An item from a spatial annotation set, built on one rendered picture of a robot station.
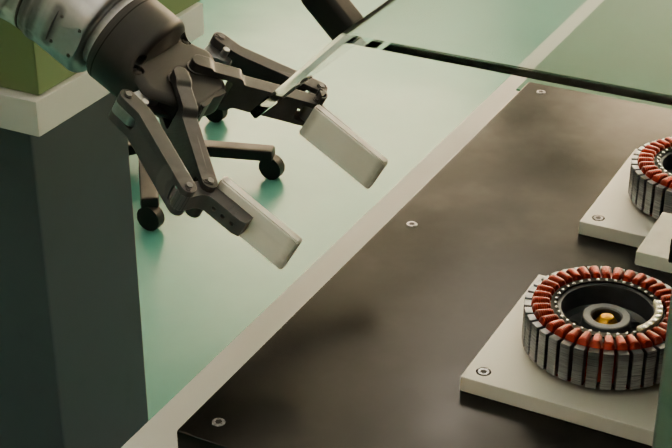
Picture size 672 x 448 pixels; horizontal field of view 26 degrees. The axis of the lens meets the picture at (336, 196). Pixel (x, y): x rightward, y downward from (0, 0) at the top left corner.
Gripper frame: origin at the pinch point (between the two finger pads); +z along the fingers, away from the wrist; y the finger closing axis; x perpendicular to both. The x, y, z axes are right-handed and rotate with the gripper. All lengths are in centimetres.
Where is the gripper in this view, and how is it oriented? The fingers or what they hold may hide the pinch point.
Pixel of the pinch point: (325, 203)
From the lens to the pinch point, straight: 105.8
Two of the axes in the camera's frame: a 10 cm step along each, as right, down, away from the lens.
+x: 4.4, -6.6, -6.1
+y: -4.6, 4.1, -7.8
